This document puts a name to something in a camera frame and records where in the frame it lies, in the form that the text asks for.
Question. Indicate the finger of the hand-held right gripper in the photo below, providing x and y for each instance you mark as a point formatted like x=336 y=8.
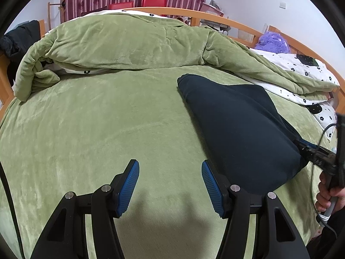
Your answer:
x=315 y=153

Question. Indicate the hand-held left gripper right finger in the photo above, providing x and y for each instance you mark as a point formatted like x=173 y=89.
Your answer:
x=213 y=188

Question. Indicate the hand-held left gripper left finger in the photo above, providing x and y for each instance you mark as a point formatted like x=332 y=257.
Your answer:
x=128 y=188

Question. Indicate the black t-shirt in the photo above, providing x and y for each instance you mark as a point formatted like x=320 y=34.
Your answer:
x=242 y=140

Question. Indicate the person's right hand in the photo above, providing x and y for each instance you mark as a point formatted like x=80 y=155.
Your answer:
x=327 y=198

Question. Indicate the green bed sheet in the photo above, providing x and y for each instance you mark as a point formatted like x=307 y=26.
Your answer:
x=94 y=126

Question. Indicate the purple plush toy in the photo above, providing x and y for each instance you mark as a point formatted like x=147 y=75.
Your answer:
x=272 y=41

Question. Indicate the green plush duvet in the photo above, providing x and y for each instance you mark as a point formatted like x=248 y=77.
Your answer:
x=134 y=40

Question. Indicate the storage box clutter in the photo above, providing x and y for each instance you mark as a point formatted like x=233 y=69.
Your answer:
x=211 y=8

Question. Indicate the red chair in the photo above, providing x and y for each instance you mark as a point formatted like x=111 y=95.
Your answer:
x=153 y=2
x=121 y=6

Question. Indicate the black jacket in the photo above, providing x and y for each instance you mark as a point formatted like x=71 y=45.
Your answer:
x=21 y=37

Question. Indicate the wooden coat rack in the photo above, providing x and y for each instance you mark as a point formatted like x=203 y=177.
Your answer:
x=50 y=16

